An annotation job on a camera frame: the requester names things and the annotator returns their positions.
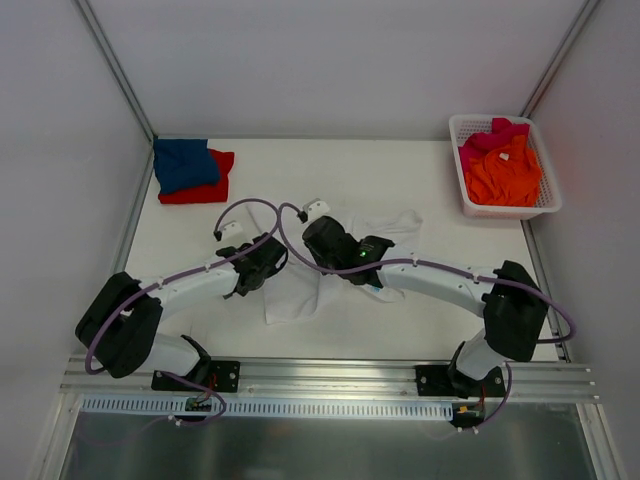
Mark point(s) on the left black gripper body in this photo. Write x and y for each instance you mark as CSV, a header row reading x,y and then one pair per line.
x,y
273,251

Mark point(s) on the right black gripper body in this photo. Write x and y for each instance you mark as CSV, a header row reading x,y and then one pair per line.
x,y
320,238

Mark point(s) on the white t shirt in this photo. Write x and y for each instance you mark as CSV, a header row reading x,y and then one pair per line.
x,y
299,293

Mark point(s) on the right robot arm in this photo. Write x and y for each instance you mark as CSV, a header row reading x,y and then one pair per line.
x,y
506,298

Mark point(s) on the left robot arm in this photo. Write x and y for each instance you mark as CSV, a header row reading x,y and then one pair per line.
x,y
120,327

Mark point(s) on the folded red t shirt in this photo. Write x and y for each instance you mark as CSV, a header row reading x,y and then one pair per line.
x,y
205,194

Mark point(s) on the folded blue t shirt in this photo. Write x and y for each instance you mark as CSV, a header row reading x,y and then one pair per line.
x,y
183,163

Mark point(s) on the white plastic basket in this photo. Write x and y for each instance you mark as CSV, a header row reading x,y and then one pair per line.
x,y
462,126

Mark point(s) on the orange t shirt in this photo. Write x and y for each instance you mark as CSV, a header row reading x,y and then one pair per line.
x,y
508,176

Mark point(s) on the pink t shirt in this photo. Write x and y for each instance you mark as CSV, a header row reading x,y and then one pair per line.
x,y
480,144

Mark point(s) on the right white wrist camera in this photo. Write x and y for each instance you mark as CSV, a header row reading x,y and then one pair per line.
x,y
315,209

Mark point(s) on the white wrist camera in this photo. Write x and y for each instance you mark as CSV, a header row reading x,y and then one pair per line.
x,y
231,230
315,209

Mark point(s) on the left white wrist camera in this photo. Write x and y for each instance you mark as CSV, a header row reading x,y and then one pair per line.
x,y
231,230

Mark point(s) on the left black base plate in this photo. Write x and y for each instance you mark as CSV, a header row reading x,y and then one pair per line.
x,y
217,375

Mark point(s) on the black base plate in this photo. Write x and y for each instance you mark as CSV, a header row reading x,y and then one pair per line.
x,y
217,375
435,380

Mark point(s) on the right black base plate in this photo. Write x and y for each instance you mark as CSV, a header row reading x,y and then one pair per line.
x,y
435,380

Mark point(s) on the white slotted cable duct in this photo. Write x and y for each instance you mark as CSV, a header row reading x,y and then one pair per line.
x,y
268,407

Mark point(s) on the aluminium mounting rail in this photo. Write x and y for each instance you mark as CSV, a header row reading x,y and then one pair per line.
x,y
535,382

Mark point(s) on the left aluminium frame post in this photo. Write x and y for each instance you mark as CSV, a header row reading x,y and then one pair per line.
x,y
110,57

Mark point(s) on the aluminium frame post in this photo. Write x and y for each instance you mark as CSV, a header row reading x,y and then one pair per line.
x,y
569,40
110,57

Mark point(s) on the right aluminium frame post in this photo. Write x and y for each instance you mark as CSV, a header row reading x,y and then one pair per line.
x,y
569,40

